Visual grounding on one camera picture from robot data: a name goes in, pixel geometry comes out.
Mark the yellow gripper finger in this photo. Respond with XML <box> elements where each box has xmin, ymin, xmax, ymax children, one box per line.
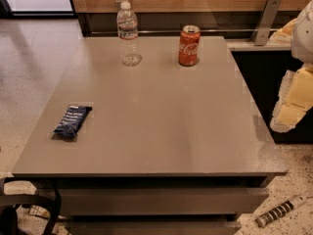
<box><xmin>270</xmin><ymin>66</ymin><xmax>313</xmax><ymax>133</ymax></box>
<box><xmin>270</xmin><ymin>19</ymin><xmax>295</xmax><ymax>44</ymax></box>

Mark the clear plastic water bottle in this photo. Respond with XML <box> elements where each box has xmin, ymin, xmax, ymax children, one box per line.
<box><xmin>116</xmin><ymin>0</ymin><xmax>142</xmax><ymax>67</ymax></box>

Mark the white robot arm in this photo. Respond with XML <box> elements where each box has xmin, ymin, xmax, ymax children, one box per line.
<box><xmin>270</xmin><ymin>1</ymin><xmax>313</xmax><ymax>133</ymax></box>

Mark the dark blue rxbar wrapper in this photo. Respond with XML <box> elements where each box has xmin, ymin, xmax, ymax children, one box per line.
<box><xmin>54</xmin><ymin>105</ymin><xmax>92</xmax><ymax>139</ymax></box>

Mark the orange coca-cola can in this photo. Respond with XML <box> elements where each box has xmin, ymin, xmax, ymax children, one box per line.
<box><xmin>178</xmin><ymin>25</ymin><xmax>201</xmax><ymax>67</ymax></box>

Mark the white striped cylinder on floor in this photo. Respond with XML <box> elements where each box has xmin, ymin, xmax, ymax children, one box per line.
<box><xmin>255</xmin><ymin>195</ymin><xmax>308</xmax><ymax>228</ymax></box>

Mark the grey table drawer unit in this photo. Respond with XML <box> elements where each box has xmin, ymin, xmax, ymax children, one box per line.
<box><xmin>32</xmin><ymin>175</ymin><xmax>275</xmax><ymax>235</ymax></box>

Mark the black chair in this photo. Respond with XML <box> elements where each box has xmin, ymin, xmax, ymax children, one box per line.
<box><xmin>0</xmin><ymin>177</ymin><xmax>63</xmax><ymax>235</ymax></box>

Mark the grey metal bracket right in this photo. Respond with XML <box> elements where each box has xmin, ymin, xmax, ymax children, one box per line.
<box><xmin>251</xmin><ymin>0</ymin><xmax>282</xmax><ymax>46</ymax></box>

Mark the metal rail on wall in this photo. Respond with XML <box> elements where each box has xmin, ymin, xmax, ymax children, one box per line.
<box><xmin>91</xmin><ymin>28</ymin><xmax>282</xmax><ymax>35</ymax></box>

